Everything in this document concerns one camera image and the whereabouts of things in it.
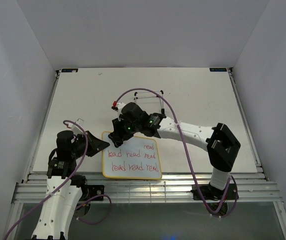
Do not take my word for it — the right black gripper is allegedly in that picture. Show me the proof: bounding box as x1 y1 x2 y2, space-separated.
113 115 141 143

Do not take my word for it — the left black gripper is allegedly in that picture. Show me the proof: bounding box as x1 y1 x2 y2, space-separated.
71 130 111 159

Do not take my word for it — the yellow framed whiteboard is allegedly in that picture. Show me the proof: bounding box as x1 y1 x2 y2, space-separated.
101 131 162 180

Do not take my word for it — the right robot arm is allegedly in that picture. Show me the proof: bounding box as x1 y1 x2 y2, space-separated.
108 102 241 200

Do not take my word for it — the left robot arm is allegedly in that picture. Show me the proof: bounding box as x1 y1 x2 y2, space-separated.
31 130 110 240

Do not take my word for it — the left blue corner label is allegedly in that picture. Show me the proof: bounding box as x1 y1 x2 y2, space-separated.
61 68 79 73

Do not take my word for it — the blue corner label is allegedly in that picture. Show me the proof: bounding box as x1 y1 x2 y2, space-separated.
209 67 227 72
61 68 79 73

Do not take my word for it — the right blue corner label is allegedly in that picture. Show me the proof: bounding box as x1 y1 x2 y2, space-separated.
209 67 227 72

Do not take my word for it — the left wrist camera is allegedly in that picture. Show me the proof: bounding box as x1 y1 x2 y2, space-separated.
69 118 84 136

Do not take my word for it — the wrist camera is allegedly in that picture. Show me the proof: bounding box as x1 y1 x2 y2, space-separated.
69 118 84 136
111 101 126 118

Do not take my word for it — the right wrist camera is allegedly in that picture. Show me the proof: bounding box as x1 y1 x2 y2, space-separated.
111 101 126 118

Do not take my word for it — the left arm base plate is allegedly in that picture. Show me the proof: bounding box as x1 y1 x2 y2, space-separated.
79 184 105 202

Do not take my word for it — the wire whiteboard stand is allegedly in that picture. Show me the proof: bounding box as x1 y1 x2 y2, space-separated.
133 90 165 114

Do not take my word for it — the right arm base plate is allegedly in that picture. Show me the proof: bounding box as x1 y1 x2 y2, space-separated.
190 184 240 201

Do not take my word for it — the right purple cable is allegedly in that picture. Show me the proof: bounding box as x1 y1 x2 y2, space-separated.
115 87 239 219

